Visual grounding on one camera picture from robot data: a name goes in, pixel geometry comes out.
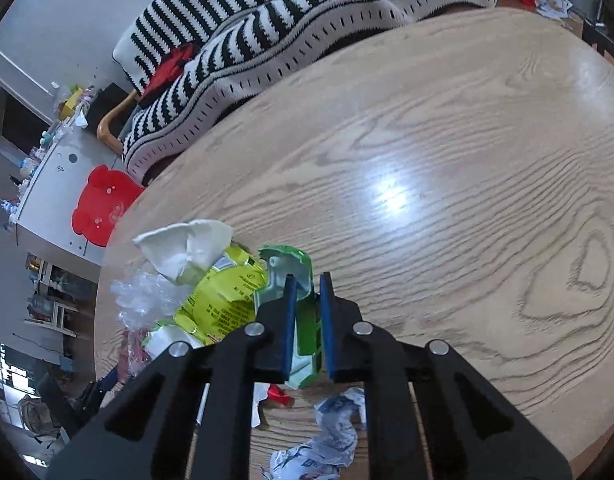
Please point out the red cloth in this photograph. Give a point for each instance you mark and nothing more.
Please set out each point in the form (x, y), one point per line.
(167, 72)

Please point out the white crumpled packet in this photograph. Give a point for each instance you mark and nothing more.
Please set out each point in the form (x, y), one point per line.
(162, 338)

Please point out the green drink pouch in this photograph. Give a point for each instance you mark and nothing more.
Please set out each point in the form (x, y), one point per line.
(282, 266)

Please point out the clear plastic wrap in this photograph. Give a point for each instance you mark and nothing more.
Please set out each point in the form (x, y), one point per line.
(142, 300)

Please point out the black white striped sofa cover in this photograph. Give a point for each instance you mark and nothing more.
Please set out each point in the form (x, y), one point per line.
(287, 10)

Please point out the white paper packets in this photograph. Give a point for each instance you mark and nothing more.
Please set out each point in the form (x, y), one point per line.
(552, 6)

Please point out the glass door shelf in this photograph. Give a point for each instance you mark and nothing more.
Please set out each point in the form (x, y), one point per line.
(62, 295)

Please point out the small red plastic piece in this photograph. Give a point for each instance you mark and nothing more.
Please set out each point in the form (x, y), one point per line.
(278, 395)

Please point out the row of small bottles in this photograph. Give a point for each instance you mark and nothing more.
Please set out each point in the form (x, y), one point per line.
(29, 165)

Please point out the yellow box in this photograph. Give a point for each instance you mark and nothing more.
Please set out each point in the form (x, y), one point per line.
(71, 105)

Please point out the blue white crumpled wrapper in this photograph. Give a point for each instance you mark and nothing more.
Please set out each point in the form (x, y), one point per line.
(337, 412)

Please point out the red bear-shaped stool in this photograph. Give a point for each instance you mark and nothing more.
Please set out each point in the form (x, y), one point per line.
(104, 200)

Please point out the wooden chair armrest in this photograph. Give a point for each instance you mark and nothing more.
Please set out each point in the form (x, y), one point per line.
(107, 127)

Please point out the yellow green snack bag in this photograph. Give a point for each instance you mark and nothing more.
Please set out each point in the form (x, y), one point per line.
(222, 305)

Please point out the clear red printed wrapper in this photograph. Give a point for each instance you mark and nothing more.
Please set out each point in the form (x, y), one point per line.
(136, 355)

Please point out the white cabinet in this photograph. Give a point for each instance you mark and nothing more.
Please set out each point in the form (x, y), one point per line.
(52, 175)

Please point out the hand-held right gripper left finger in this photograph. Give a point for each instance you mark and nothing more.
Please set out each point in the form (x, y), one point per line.
(288, 320)

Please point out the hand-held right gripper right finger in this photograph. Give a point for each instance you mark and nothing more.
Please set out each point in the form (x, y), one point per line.
(327, 320)

